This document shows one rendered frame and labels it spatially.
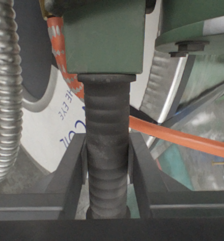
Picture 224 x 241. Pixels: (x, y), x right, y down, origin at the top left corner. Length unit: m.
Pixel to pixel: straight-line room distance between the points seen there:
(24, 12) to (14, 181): 1.01
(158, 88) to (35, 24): 0.85
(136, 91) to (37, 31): 0.81
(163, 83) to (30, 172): 1.24
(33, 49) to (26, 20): 0.13
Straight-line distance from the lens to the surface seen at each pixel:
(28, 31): 1.03
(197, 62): 0.36
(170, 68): 0.27
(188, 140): 0.18
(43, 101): 0.62
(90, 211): 0.17
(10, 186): 1.38
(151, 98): 0.29
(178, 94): 0.30
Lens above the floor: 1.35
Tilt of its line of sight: 47 degrees down
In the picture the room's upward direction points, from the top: 72 degrees clockwise
